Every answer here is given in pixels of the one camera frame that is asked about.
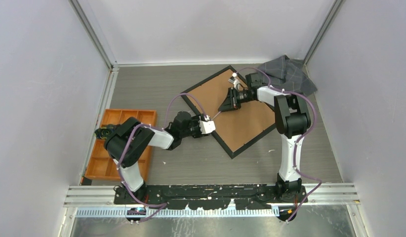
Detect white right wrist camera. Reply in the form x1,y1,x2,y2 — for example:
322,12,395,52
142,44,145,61
228,73,244,89

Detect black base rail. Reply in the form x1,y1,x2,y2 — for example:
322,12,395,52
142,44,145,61
114,184,307,210

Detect black picture frame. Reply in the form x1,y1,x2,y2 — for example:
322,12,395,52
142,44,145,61
182,66,276,159

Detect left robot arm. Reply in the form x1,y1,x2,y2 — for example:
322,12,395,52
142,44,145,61
104,111,216,204

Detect grey checked cloth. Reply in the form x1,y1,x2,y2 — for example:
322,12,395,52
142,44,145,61
258,55,317,96

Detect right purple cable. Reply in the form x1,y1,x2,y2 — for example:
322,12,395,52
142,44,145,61
232,67,323,224

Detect orange wooden divided tray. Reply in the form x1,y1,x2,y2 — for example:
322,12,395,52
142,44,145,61
84,109,158,181

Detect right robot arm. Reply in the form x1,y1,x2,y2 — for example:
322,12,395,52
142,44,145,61
218,73,311,203

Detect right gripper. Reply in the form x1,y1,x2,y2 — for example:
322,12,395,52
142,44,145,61
218,88,253,114

